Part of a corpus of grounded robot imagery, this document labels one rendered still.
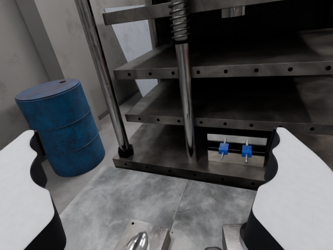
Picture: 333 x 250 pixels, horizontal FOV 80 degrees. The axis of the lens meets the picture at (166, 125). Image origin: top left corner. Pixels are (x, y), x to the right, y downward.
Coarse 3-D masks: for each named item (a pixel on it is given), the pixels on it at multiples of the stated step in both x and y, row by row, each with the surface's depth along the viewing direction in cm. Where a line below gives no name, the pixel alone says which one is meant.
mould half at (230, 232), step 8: (224, 224) 63; (232, 224) 63; (240, 224) 62; (224, 232) 61; (232, 232) 61; (224, 240) 61; (232, 240) 59; (224, 248) 62; (232, 248) 57; (240, 248) 56
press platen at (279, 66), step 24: (168, 48) 135; (192, 48) 124; (216, 48) 114; (240, 48) 105; (264, 48) 98; (288, 48) 91; (312, 48) 86; (120, 72) 100; (144, 72) 95; (168, 72) 91; (192, 72) 87; (216, 72) 84; (240, 72) 81; (264, 72) 78; (288, 72) 75; (312, 72) 72
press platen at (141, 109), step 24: (144, 96) 133; (168, 96) 127; (216, 96) 117; (240, 96) 113; (264, 96) 109; (288, 96) 105; (312, 96) 101; (144, 120) 110; (168, 120) 105; (216, 120) 95; (240, 120) 91; (264, 120) 88; (288, 120) 86; (312, 120) 83
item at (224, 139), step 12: (216, 132) 99; (228, 132) 98; (240, 132) 96; (252, 132) 95; (264, 132) 94; (216, 144) 101; (228, 144) 99; (240, 144) 96; (252, 144) 94; (264, 144) 92; (216, 156) 105; (228, 156) 102; (240, 156) 100; (252, 156) 97; (264, 156) 95
